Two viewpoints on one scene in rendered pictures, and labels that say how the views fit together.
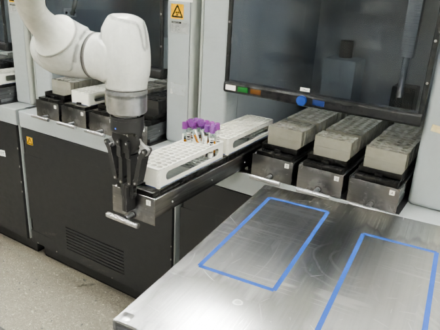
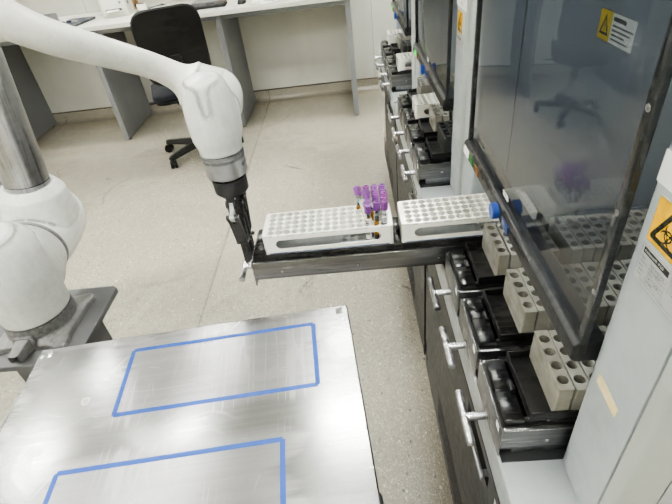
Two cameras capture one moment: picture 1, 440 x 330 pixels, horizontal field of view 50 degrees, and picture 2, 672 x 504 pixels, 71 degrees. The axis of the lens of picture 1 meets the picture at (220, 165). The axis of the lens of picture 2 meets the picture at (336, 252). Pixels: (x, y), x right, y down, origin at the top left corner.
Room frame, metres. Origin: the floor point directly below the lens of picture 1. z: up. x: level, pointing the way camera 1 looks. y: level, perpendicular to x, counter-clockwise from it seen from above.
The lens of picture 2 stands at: (0.80, -0.72, 1.46)
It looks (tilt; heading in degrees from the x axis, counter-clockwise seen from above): 37 degrees down; 63
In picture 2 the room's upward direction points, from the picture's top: 8 degrees counter-clockwise
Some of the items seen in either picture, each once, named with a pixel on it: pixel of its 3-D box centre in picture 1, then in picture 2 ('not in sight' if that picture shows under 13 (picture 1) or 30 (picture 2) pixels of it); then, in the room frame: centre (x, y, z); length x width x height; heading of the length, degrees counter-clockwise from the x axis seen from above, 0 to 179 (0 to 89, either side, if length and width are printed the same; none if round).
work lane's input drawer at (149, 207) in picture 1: (206, 165); (387, 243); (1.32, 0.04, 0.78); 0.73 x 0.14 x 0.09; 149
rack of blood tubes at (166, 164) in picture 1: (179, 160); (328, 230); (1.20, 0.11, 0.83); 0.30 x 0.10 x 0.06; 149
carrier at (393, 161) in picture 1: (385, 159); (549, 371); (1.26, -0.46, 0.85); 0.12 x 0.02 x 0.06; 58
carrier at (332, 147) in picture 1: (332, 147); (518, 301); (1.34, -0.33, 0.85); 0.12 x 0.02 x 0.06; 58
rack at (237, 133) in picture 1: (238, 134); (463, 217); (1.47, -0.05, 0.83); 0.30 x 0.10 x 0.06; 149
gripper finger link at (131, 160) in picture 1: (131, 162); (239, 221); (1.02, 0.20, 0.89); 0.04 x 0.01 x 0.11; 149
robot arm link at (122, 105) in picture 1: (126, 101); (225, 163); (1.03, 0.21, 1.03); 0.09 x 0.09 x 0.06
